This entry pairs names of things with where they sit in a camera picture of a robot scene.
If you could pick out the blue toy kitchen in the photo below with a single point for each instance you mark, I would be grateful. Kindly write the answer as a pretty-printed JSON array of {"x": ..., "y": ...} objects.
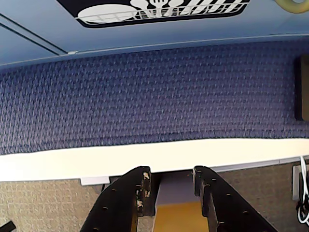
[{"x": 169, "y": 33}]

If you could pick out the dark rectangular panel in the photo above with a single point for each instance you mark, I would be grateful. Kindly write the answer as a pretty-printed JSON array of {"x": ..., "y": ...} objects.
[{"x": 303, "y": 87}]

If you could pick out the black white dishwasher decal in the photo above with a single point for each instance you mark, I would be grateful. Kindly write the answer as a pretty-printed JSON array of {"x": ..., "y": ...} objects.
[{"x": 101, "y": 12}]

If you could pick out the grey wall outlet box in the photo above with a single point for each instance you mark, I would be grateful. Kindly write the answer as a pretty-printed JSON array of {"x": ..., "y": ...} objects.
[{"x": 295, "y": 183}]

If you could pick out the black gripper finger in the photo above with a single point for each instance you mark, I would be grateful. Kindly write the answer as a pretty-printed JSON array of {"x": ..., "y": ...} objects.
[
  {"x": 120, "y": 198},
  {"x": 224, "y": 200}
]

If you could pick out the yellow flat board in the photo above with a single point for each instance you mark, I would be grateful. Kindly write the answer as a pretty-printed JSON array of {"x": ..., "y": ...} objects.
[{"x": 178, "y": 217}]

